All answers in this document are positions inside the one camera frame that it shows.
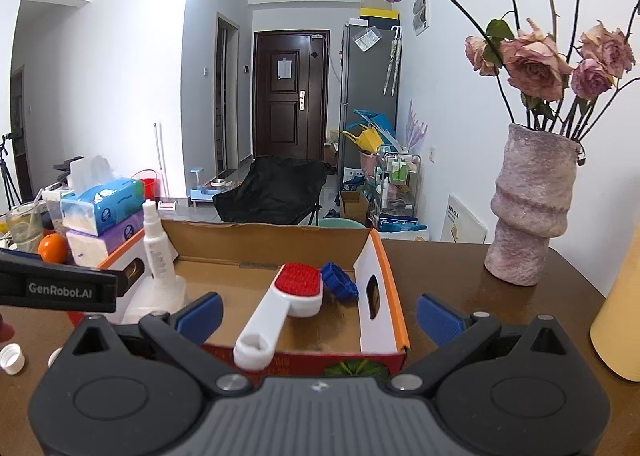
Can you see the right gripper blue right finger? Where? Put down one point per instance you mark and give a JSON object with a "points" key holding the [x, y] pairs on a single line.
{"points": [[458, 338]]}

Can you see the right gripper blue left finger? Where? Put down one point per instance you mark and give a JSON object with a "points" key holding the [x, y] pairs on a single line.
{"points": [[178, 339]]}

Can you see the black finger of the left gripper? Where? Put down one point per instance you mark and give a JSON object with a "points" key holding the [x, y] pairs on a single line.
{"points": [[26, 281]]}

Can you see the large white bottle cap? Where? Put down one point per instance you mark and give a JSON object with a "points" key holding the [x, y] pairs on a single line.
{"points": [[12, 359]]}

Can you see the white plastic bottle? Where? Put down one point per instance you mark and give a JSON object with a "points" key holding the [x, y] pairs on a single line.
{"points": [[163, 290]]}

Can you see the red and white lint brush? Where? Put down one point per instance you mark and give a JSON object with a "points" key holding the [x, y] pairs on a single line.
{"points": [[295, 291]]}

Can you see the blue gear-shaped lid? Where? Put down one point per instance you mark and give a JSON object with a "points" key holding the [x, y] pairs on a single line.
{"points": [[340, 285]]}

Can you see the orange fruit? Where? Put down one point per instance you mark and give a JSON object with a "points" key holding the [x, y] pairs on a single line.
{"points": [[53, 248]]}

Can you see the clear glass with straw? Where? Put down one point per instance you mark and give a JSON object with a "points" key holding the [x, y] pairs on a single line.
{"points": [[25, 225]]}

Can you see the purple tissue pack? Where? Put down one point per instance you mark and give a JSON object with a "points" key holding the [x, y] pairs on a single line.
{"points": [[90, 251]]}

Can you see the small white bottle cap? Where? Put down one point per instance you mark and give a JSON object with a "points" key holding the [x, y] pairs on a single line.
{"points": [[53, 356]]}

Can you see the clear food container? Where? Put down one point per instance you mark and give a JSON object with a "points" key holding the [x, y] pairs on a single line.
{"points": [[52, 197]]}

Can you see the orange cardboard box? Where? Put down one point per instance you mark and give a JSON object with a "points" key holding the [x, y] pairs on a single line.
{"points": [[367, 337]]}

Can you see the blue tissue pack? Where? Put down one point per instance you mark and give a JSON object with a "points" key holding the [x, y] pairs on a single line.
{"points": [[102, 207]]}

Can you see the pink textured vase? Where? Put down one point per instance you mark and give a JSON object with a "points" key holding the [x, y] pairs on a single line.
{"points": [[534, 192]]}

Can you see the cream yellow thermos jug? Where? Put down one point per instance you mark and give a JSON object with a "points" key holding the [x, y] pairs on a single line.
{"points": [[615, 332]]}

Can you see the black folding chair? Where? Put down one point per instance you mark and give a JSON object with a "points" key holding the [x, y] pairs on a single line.
{"points": [[276, 190]]}

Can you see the yellow watering can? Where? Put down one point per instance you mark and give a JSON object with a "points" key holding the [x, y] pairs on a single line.
{"points": [[368, 141]]}

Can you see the dried pink rose bouquet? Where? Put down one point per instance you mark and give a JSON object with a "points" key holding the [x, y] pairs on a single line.
{"points": [[559, 91]]}

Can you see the grey refrigerator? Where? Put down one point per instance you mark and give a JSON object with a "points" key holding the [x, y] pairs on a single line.
{"points": [[365, 57]]}

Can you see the dark brown entrance door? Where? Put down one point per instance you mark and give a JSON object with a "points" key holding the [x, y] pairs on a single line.
{"points": [[290, 93]]}

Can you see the camera tripod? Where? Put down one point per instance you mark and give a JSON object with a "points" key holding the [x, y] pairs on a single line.
{"points": [[13, 198]]}

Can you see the metal wire storage cart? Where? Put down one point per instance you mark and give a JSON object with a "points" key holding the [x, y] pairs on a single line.
{"points": [[396, 178]]}

